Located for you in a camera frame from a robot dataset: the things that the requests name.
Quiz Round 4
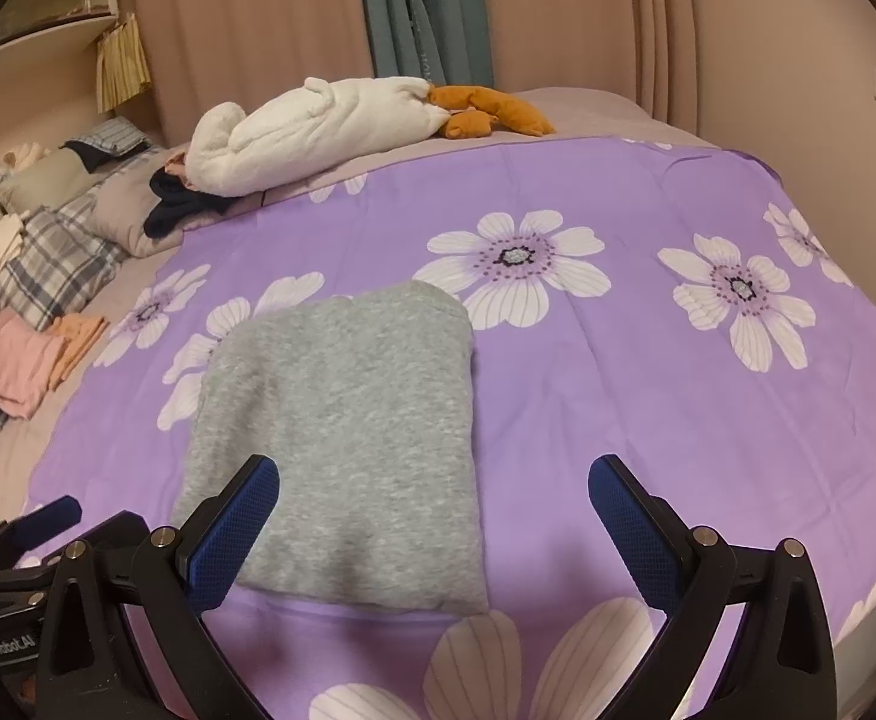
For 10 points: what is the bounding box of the pink curtain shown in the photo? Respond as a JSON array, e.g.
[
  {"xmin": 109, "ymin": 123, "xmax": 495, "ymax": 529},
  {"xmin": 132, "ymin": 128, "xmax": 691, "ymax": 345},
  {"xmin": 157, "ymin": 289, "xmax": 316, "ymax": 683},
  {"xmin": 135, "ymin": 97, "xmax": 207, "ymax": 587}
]
[{"xmin": 475, "ymin": 0, "xmax": 709, "ymax": 128}]

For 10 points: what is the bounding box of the dark navy garment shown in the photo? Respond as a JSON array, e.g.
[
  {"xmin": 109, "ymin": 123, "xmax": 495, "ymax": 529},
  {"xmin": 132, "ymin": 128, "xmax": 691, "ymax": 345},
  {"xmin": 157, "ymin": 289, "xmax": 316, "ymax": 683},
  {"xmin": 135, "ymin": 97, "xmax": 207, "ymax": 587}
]
[{"xmin": 144, "ymin": 169, "xmax": 238, "ymax": 239}]

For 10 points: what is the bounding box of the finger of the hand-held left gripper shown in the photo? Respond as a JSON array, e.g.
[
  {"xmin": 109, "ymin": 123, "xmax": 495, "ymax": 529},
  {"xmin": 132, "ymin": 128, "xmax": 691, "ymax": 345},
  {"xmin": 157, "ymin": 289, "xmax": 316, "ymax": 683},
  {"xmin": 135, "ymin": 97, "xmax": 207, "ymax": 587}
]
[
  {"xmin": 0, "ymin": 496, "xmax": 83, "ymax": 560},
  {"xmin": 0, "ymin": 511, "xmax": 150, "ymax": 601}
]

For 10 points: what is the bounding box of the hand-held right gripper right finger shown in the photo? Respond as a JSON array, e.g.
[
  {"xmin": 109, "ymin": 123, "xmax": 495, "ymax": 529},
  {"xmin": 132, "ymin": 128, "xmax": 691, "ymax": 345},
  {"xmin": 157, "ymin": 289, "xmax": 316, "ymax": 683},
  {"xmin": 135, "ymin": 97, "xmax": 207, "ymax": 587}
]
[{"xmin": 588, "ymin": 454, "xmax": 838, "ymax": 720}]

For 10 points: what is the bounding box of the white goose plush toy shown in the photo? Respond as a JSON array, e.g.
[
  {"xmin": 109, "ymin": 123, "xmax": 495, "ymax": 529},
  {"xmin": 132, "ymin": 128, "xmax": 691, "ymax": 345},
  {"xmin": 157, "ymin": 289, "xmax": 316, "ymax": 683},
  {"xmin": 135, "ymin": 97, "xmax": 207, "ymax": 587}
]
[{"xmin": 183, "ymin": 77, "xmax": 557, "ymax": 197}]

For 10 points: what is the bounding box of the grey-green pillow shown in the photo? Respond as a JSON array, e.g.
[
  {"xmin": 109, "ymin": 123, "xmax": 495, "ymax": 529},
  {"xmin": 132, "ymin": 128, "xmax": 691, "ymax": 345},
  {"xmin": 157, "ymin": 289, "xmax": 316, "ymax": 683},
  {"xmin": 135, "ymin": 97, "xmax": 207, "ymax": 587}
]
[{"xmin": 0, "ymin": 144, "xmax": 105, "ymax": 215}]

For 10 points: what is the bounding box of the grey pillow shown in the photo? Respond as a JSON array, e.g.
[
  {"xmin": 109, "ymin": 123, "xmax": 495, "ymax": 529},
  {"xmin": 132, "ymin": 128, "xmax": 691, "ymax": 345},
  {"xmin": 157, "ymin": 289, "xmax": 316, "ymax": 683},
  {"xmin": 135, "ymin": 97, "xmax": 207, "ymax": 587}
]
[{"xmin": 93, "ymin": 146, "xmax": 218, "ymax": 256}]

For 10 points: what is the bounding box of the straw fringe hanging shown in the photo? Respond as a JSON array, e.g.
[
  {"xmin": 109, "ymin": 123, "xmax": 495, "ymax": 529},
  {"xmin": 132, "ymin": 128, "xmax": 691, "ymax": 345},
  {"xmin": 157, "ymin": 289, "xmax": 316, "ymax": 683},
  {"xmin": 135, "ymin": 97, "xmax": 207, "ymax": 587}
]
[{"xmin": 95, "ymin": 13, "xmax": 152, "ymax": 112}]

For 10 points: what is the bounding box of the bed with mauve sheet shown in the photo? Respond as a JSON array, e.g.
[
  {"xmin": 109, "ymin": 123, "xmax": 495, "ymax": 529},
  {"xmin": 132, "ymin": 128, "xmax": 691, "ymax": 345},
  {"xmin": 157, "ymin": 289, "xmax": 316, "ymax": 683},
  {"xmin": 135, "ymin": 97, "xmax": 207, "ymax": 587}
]
[{"xmin": 0, "ymin": 86, "xmax": 716, "ymax": 526}]

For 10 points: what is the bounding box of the grey printed sweatshirt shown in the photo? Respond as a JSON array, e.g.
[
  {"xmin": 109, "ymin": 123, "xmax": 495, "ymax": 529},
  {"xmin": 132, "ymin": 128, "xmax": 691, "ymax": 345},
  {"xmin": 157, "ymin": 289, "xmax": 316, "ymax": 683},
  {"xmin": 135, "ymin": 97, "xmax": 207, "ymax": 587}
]
[{"xmin": 172, "ymin": 279, "xmax": 491, "ymax": 616}]

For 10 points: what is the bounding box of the dark cloth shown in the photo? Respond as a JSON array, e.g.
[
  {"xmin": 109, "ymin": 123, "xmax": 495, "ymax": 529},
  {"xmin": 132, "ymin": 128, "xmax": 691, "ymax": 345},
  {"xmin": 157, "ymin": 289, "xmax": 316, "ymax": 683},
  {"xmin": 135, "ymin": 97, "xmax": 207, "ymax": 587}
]
[{"xmin": 63, "ymin": 141, "xmax": 120, "ymax": 173}]

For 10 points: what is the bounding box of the teal curtain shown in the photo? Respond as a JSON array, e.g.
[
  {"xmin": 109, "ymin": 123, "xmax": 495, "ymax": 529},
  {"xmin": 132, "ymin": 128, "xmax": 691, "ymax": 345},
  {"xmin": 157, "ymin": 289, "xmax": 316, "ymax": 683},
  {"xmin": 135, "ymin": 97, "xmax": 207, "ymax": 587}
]
[{"xmin": 354, "ymin": 0, "xmax": 495, "ymax": 91}]

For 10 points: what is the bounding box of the striped pillow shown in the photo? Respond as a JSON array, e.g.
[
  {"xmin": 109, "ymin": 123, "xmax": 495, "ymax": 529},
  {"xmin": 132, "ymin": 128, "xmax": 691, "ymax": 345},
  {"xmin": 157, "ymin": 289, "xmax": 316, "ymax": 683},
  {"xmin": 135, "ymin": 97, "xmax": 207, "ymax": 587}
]
[{"xmin": 63, "ymin": 116, "xmax": 150, "ymax": 158}]

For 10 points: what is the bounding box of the folded orange garment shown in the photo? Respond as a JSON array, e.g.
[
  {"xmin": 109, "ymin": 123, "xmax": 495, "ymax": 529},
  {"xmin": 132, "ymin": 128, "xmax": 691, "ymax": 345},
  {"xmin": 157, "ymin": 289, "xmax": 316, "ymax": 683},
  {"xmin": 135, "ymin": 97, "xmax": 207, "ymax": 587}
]
[{"xmin": 48, "ymin": 313, "xmax": 111, "ymax": 391}]

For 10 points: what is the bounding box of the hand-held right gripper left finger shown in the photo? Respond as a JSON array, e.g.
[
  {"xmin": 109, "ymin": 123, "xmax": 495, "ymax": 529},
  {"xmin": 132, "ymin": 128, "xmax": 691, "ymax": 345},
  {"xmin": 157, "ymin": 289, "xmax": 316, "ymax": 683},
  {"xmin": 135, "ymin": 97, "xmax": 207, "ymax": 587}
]
[{"xmin": 37, "ymin": 454, "xmax": 281, "ymax": 720}]

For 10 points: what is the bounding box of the purple floral blanket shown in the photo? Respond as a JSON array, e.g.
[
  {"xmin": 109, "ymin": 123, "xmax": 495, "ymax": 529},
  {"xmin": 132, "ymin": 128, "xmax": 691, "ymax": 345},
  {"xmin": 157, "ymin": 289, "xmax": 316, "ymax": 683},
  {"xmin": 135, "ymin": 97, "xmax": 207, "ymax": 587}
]
[{"xmin": 29, "ymin": 131, "xmax": 876, "ymax": 720}]

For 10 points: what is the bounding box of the grey plaid quilt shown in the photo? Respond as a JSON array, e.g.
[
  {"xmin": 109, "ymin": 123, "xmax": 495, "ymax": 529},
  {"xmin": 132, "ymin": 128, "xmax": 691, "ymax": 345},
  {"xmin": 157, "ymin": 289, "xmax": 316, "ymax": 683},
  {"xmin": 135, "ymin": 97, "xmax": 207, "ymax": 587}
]
[{"xmin": 0, "ymin": 191, "xmax": 131, "ymax": 496}]

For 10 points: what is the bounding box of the folded pink garment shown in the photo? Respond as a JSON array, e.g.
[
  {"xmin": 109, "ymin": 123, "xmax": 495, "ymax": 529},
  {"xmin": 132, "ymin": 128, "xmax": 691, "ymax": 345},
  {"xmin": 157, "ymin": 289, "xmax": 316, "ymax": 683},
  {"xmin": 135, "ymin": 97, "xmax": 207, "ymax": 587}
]
[{"xmin": 0, "ymin": 311, "xmax": 71, "ymax": 421}]

